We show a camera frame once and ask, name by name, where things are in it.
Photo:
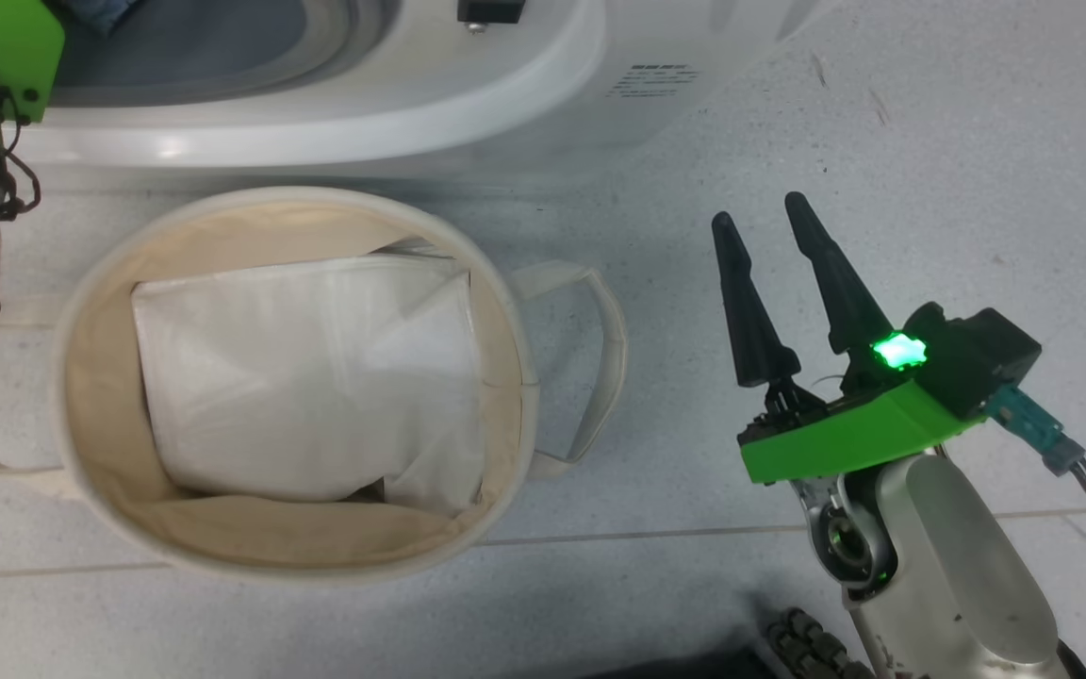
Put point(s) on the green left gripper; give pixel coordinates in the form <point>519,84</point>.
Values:
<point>15,47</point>

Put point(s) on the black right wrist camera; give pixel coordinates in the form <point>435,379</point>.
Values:
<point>977,358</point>

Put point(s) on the white front-load washing machine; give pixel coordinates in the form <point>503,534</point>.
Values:
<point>317,113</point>

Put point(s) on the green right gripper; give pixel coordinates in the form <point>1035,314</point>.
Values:
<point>845,436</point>

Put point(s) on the small printed text label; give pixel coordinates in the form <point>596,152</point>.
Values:
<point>654,81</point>

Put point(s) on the white cloth in basket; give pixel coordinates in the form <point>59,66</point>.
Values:
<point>317,377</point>

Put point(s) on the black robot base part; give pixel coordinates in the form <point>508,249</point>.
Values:
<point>807,646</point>

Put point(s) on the beige canvas laundry basket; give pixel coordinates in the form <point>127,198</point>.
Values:
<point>317,542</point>

